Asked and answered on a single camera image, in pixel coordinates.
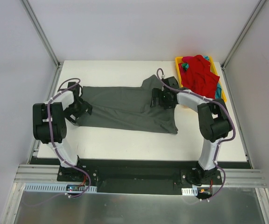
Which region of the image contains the dark grey t shirt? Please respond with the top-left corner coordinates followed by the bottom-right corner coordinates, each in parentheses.
top-left (77, 75), bottom-right (178, 134)

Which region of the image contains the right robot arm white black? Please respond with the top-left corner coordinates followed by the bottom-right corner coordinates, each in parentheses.
top-left (150, 77), bottom-right (235, 184)

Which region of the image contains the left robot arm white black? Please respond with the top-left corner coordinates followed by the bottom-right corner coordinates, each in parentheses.
top-left (32, 78), bottom-right (92, 182)

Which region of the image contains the red t shirt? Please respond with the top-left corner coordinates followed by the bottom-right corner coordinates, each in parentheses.
top-left (180, 54), bottom-right (220, 98)

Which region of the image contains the teal t shirt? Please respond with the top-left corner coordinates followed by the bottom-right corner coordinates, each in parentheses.
top-left (180, 56), bottom-right (223, 101)

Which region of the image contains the magenta t shirt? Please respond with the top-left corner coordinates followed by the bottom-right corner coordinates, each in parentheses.
top-left (182, 56), bottom-right (193, 63)

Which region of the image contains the yellow plastic bin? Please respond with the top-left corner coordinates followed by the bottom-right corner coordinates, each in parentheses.
top-left (174, 55), bottom-right (227, 109)

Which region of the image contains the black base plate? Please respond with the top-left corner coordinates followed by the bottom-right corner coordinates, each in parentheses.
top-left (57, 159), bottom-right (222, 195)

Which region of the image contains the left aluminium frame post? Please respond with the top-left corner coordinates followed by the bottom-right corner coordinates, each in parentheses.
top-left (20, 0), bottom-right (61, 68)

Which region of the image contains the aluminium frame post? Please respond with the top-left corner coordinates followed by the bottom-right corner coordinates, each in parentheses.
top-left (20, 0), bottom-right (61, 68)
top-left (221, 0), bottom-right (268, 70)

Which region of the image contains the front aluminium rail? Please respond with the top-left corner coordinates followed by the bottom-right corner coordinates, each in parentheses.
top-left (14, 164), bottom-right (267, 188)

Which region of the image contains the left white cable duct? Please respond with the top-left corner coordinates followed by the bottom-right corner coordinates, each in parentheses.
top-left (24, 183), bottom-right (87, 194)

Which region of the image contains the white cable duct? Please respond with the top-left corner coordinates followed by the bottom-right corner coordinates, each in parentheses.
top-left (181, 186), bottom-right (198, 196)
top-left (24, 183), bottom-right (87, 194)

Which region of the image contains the right white cable duct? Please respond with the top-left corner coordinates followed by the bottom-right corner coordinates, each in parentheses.
top-left (181, 186), bottom-right (198, 196)

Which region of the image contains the right aluminium frame post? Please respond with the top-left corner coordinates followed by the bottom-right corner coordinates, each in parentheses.
top-left (221, 0), bottom-right (268, 70)

